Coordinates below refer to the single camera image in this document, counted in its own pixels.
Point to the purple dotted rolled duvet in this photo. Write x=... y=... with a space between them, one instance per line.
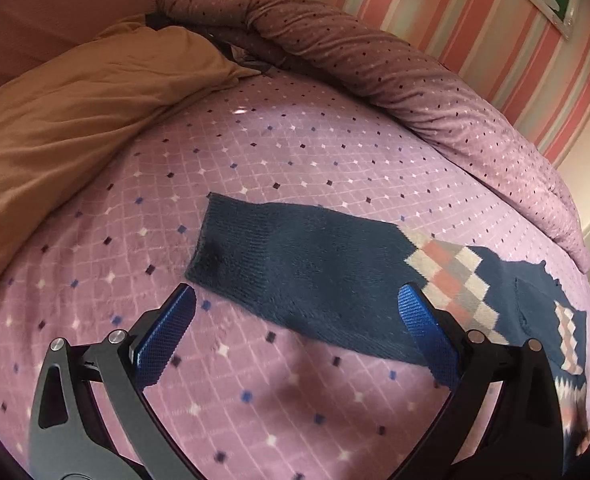
x=411 y=86

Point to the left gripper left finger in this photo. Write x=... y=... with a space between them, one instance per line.
x=68 y=438

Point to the navy argyle sock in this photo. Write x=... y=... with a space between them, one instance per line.
x=520 y=300
x=326 y=275

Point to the purple diamond bed sheet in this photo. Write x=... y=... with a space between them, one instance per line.
x=243 y=397

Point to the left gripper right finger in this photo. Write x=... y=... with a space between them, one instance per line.
x=524 y=437

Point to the tan brown pillow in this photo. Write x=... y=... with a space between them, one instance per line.
x=63 y=122

